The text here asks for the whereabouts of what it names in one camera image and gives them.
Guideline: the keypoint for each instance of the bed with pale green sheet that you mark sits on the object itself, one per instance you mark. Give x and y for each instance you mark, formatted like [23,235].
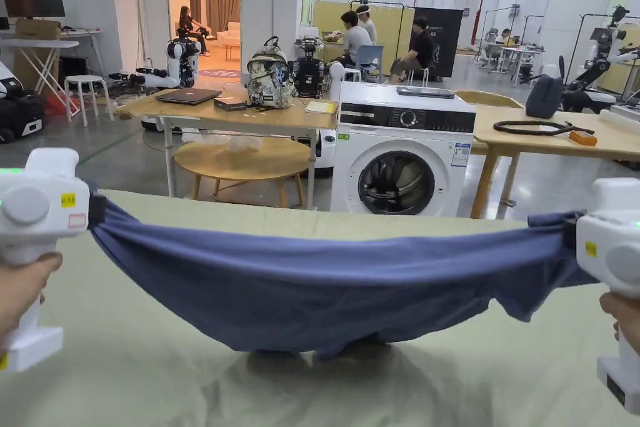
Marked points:
[125,372]

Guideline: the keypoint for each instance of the black robot with white arm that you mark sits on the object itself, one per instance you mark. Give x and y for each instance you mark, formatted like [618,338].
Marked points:
[310,72]

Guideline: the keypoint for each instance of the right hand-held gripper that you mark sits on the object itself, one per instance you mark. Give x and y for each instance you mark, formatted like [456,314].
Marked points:
[607,247]

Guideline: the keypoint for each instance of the person's left hand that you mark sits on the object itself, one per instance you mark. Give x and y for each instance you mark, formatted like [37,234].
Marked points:
[20,292]

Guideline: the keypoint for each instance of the black standing banner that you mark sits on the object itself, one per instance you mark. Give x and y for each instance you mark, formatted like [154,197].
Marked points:
[447,42]

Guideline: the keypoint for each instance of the person's right hand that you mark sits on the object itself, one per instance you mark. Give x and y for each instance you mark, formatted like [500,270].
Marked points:
[625,312]

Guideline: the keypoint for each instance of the white washing machine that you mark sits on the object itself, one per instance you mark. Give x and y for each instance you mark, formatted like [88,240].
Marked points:
[405,147]

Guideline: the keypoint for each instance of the brown carton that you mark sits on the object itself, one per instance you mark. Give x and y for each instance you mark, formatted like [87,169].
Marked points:
[37,29]

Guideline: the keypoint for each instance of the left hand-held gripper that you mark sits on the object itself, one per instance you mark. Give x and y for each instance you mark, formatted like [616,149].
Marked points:
[35,207]

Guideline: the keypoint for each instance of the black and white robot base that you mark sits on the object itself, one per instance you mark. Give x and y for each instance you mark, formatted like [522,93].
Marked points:
[20,112]

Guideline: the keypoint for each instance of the black and white humanoid robot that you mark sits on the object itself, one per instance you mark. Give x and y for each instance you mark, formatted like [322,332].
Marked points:
[600,72]

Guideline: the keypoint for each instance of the dark blue shirt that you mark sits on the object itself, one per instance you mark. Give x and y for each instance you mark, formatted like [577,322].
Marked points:
[300,277]

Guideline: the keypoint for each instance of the white and blue robot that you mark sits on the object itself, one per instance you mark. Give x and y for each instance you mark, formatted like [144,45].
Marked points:
[182,59]

